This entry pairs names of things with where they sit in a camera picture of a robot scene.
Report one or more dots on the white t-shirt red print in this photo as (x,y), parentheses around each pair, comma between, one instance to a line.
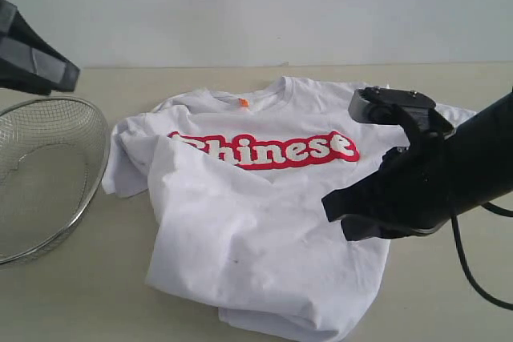
(236,184)

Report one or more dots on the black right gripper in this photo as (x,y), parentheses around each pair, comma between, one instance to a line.
(412,194)

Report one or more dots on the metal wire mesh basket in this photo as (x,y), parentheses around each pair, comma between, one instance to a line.
(53,155)

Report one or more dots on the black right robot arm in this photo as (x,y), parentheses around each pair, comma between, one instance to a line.
(491,158)

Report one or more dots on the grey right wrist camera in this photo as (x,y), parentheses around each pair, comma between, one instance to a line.
(413,111)

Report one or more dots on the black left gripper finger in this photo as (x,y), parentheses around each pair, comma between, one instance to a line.
(28,63)

